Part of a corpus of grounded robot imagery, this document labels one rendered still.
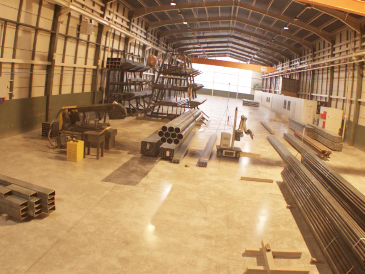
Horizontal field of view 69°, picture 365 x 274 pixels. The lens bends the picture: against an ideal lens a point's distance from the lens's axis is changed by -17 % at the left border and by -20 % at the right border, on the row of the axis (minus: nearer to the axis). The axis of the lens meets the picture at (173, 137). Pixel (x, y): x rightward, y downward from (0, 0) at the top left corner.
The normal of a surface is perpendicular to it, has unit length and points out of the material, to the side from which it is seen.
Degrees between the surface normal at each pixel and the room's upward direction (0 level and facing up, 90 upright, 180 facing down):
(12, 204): 90
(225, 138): 90
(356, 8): 90
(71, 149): 90
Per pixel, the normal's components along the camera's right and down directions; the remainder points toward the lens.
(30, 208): -0.24, 0.14
